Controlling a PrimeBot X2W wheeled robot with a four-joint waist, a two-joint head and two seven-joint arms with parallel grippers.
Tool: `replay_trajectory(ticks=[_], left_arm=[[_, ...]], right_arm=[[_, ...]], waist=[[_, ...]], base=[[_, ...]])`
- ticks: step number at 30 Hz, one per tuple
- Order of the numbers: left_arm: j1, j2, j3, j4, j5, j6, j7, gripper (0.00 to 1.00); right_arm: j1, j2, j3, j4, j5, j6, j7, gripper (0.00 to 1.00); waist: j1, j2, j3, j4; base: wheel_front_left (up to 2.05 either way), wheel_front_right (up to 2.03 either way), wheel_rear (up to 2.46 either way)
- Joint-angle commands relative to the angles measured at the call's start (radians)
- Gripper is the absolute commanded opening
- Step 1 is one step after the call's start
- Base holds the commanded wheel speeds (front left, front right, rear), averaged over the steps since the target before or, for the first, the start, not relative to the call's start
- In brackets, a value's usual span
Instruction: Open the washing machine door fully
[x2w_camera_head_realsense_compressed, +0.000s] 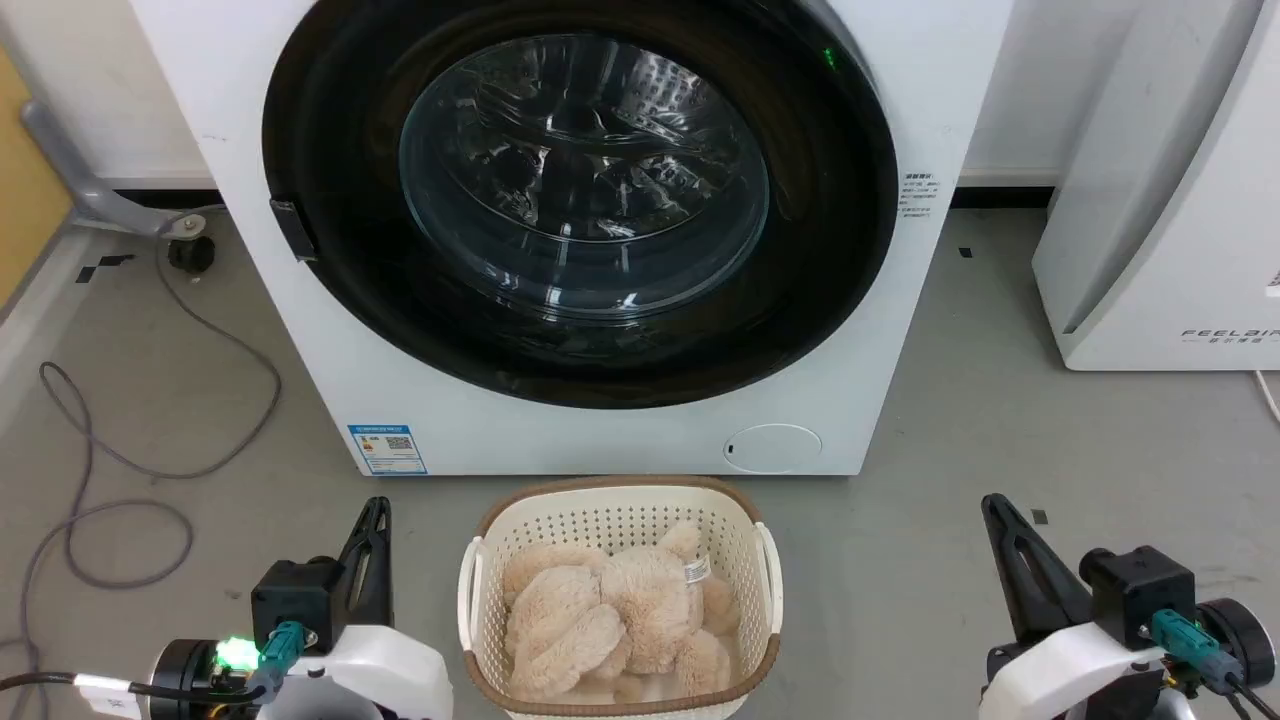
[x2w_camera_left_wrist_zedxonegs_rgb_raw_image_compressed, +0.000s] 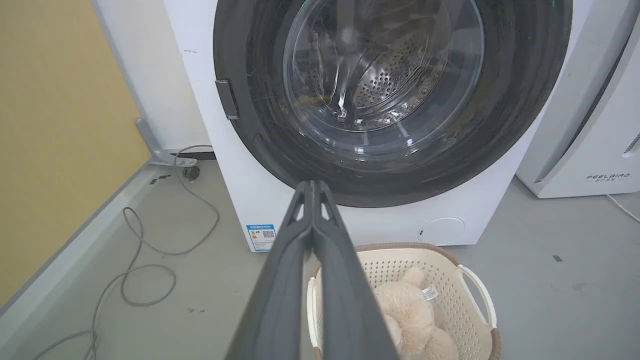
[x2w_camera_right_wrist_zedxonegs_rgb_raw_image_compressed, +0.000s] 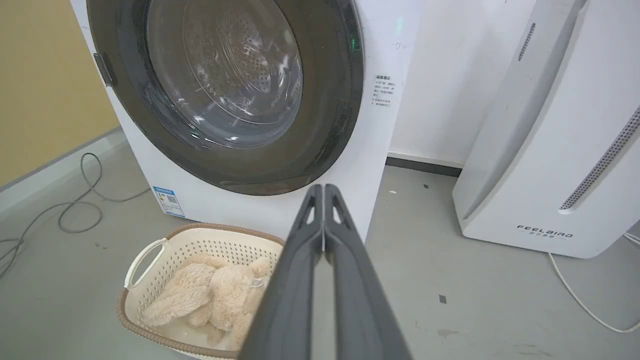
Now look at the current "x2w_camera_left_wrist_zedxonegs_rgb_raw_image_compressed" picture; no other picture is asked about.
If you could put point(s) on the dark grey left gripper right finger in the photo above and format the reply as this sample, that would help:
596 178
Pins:
345 290

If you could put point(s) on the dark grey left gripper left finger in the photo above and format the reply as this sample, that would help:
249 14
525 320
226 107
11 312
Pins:
280 280

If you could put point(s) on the round dark washing machine door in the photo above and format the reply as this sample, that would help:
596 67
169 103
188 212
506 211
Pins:
505 115

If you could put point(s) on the white front-load washing machine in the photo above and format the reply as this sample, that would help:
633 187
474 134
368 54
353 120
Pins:
240 165

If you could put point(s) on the energy label sticker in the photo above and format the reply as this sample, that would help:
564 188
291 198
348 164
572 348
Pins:
262 237

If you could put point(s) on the beige plush teddy bear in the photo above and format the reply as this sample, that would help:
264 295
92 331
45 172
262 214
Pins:
412 315

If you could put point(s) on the cream perforated laundry basket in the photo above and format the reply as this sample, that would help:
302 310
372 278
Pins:
467 300

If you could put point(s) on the grey metal partition foot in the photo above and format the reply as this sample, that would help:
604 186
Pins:
157 145

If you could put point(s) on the white Feelbird appliance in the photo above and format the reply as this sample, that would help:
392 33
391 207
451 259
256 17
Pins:
590 120

